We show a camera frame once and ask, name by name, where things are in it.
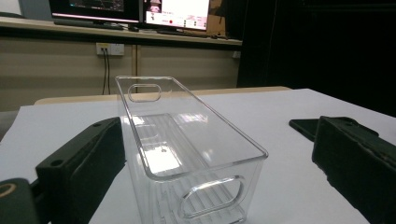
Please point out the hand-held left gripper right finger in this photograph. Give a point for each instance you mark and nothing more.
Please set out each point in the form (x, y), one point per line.
(351, 155)

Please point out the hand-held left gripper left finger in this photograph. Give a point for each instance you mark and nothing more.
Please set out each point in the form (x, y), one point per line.
(84, 161)

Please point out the black case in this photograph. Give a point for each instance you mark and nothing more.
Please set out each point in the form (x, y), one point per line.
(303, 127)

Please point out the clear plastic storage bin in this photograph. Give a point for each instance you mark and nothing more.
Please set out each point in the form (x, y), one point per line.
(199, 137)

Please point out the white table cover board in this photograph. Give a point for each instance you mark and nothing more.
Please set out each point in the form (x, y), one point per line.
(280, 186)

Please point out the black curtain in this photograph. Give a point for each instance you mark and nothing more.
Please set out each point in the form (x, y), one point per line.
(327, 46)

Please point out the wooden table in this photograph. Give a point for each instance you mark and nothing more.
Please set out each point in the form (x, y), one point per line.
(236, 90)

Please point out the long wooden desk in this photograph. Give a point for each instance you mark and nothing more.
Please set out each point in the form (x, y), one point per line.
(62, 29)

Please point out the black keyboard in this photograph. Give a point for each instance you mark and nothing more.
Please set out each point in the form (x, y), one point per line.
(183, 33)
(87, 24)

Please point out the black computer mouse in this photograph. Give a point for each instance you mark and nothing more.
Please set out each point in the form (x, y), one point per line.
(134, 28)

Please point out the dark screen computer monitor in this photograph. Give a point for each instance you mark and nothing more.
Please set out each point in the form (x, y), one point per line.
(93, 9)

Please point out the bright screen computer monitor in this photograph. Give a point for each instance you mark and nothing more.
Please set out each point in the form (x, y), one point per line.
(177, 14)

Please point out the cardboard box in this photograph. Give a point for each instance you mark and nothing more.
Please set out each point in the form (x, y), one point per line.
(216, 18)

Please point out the white wall socket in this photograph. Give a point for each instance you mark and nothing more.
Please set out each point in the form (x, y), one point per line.
(115, 49)

